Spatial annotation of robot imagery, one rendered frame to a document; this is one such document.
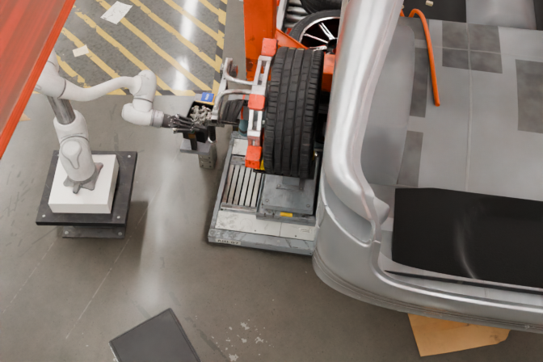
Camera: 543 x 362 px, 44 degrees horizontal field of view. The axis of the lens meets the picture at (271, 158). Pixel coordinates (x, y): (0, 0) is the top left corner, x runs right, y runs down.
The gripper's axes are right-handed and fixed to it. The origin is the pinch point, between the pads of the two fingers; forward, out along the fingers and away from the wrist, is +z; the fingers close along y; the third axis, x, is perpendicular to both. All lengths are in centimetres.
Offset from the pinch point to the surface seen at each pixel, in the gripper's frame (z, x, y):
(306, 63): 41, -61, 6
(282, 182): 56, 31, -2
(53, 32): -38, -227, -165
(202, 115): 1.6, 13.3, 19.3
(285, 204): 59, 33, -15
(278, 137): 34, -40, -26
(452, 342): 156, 29, -83
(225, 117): 8.9, -32.7, -15.2
